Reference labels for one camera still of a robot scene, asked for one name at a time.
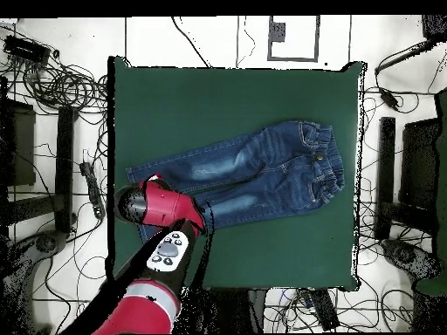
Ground black rod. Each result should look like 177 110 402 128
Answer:
374 39 435 75

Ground black stand leg bar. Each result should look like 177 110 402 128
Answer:
375 116 397 241
54 106 77 234

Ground tangle of black cables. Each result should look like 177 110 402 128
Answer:
23 60 109 113

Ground blue denim jeans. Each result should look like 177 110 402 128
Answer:
125 120 346 245

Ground black power strip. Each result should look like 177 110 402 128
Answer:
309 288 340 332
79 161 107 220

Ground long black floor cable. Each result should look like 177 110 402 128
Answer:
169 16 213 68

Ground dark flat panel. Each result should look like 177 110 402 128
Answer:
0 99 37 188
398 117 442 211

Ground small grey square patch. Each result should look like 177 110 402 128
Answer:
270 22 287 44

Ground black corner box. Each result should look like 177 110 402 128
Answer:
421 14 447 44

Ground black power brick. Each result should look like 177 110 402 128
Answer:
378 86 402 112

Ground grey square floor frame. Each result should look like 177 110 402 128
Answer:
267 15 320 63

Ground black round stand base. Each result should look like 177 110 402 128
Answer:
381 238 438 278
32 230 68 255

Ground dark green table cloth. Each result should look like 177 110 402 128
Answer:
106 55 368 292

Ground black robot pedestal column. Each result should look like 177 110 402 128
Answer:
209 288 267 335

